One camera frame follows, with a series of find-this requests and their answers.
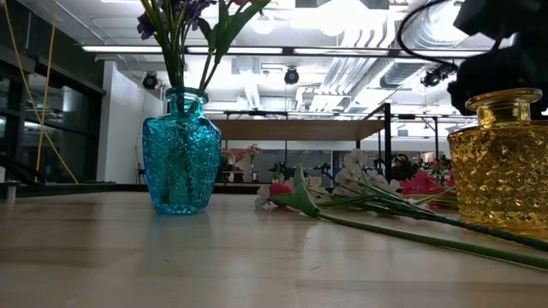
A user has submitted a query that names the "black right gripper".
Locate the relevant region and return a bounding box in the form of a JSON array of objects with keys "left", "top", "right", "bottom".
[{"left": 446, "top": 38, "right": 548, "bottom": 121}]

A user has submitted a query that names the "yellow cut glass vase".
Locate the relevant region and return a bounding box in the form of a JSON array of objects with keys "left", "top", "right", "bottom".
[{"left": 446, "top": 87, "right": 548, "bottom": 240}]

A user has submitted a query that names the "red artificial flower bunch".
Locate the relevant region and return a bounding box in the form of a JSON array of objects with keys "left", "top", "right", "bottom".
[{"left": 397, "top": 158, "right": 458, "bottom": 211}]

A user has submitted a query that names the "red artificial tulip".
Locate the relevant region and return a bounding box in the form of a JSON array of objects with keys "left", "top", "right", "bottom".
[{"left": 269, "top": 164, "right": 548, "bottom": 271}]

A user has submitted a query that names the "blue cut glass vase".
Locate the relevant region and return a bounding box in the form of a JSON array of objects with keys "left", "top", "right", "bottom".
[{"left": 141, "top": 86, "right": 223, "bottom": 216}]

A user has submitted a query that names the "purple artificial flower bunch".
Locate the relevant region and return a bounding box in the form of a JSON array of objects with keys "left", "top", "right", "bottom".
[{"left": 135, "top": 0, "right": 218, "bottom": 92}]

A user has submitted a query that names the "wooden shelf with black legs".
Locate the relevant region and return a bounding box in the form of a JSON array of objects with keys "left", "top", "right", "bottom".
[{"left": 204, "top": 102, "right": 441, "bottom": 186}]

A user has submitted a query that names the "white round ceiling lamp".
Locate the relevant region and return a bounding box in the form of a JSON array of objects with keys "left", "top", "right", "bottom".
[{"left": 251, "top": 12, "right": 276, "bottom": 36}]

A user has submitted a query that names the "black background robot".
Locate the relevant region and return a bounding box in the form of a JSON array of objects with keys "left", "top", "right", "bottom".
[{"left": 269, "top": 161, "right": 297, "bottom": 185}]

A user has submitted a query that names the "overhead light bar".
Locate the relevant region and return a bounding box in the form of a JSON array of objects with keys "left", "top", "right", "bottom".
[{"left": 80, "top": 44, "right": 489, "bottom": 59}]

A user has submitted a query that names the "black aluminium table frame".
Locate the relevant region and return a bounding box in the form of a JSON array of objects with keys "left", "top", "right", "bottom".
[{"left": 0, "top": 181, "right": 275, "bottom": 198}]

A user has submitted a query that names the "yellow power cable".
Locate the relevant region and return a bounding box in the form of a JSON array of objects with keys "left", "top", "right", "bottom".
[
  {"left": 2, "top": 0, "right": 80, "bottom": 185},
  {"left": 34, "top": 0, "right": 58, "bottom": 173}
]

